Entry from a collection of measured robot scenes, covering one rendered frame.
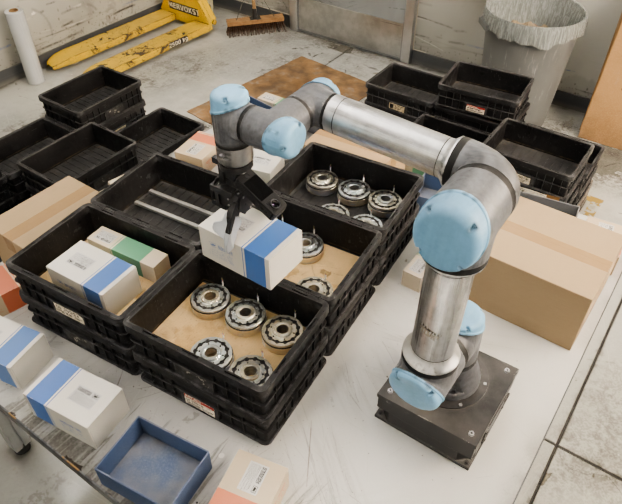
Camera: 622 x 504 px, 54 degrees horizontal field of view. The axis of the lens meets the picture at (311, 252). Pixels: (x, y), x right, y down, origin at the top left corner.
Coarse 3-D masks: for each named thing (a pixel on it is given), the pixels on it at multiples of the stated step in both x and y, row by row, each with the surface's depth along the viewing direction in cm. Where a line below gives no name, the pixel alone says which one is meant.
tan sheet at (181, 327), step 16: (176, 320) 156; (192, 320) 156; (208, 320) 156; (224, 320) 156; (160, 336) 152; (176, 336) 152; (192, 336) 152; (208, 336) 152; (224, 336) 152; (256, 336) 152; (240, 352) 148; (256, 352) 148
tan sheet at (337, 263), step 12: (324, 252) 175; (336, 252) 175; (300, 264) 171; (312, 264) 171; (324, 264) 171; (336, 264) 171; (348, 264) 171; (288, 276) 168; (300, 276) 168; (312, 276) 168; (324, 276) 168; (336, 276) 168
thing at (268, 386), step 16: (192, 256) 159; (176, 272) 155; (160, 288) 150; (288, 288) 150; (144, 304) 146; (320, 304) 147; (128, 320) 143; (320, 320) 144; (144, 336) 140; (304, 336) 139; (176, 352) 136; (288, 352) 136; (208, 368) 133; (240, 384) 130; (272, 384) 130
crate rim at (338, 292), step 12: (300, 204) 175; (336, 216) 171; (360, 228) 168; (372, 228) 167; (372, 240) 163; (372, 252) 163; (360, 264) 157; (348, 276) 153; (300, 288) 150; (336, 288) 150; (336, 300) 149
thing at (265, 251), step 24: (216, 216) 139; (240, 216) 139; (264, 216) 139; (216, 240) 136; (240, 240) 133; (264, 240) 133; (288, 240) 133; (240, 264) 135; (264, 264) 130; (288, 264) 136
